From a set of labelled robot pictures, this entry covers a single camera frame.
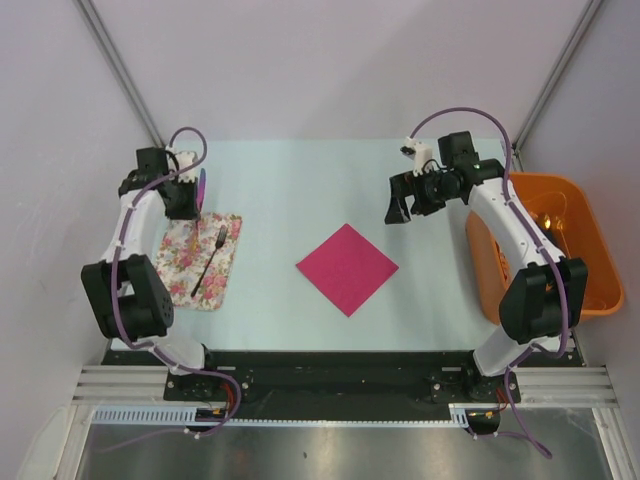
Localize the aluminium corner post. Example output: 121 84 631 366
72 0 165 147
512 0 606 154

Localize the orange plastic basin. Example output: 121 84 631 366
466 173 624 324

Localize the left aluminium corner post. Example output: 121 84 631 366
72 0 165 147

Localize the black fork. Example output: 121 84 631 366
190 225 228 298

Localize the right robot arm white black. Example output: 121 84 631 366
384 132 588 401

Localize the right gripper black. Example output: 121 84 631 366
385 166 459 225

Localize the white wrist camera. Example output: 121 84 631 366
400 137 434 177
167 148 199 183

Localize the right aluminium corner post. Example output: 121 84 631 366
512 0 606 154

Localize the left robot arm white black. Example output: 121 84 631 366
81 147 221 400

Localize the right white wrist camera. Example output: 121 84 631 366
400 137 434 177

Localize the white cable duct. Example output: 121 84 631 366
93 405 469 428

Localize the purple cable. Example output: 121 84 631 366
409 105 576 459
94 126 243 454

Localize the floral cloth mat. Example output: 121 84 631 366
153 212 243 311

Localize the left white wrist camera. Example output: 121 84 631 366
167 148 199 183

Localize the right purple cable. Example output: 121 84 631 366
409 105 576 459

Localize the aluminium rail frame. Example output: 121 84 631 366
73 366 618 408

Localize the pink paper napkin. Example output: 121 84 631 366
296 224 399 317

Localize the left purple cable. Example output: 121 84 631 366
94 126 243 454

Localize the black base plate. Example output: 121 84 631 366
101 349 585 422

